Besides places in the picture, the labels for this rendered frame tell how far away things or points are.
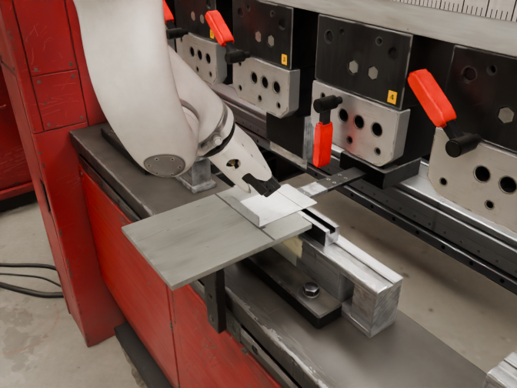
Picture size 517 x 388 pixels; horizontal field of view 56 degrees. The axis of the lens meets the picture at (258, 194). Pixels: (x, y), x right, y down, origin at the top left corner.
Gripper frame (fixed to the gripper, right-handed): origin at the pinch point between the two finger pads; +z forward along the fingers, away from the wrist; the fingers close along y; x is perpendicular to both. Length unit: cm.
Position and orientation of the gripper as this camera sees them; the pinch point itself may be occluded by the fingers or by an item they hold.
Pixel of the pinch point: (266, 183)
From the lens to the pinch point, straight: 79.0
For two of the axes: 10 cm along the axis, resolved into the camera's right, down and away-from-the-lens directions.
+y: -3.5, -6.7, 6.5
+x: -7.8, 5.9, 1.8
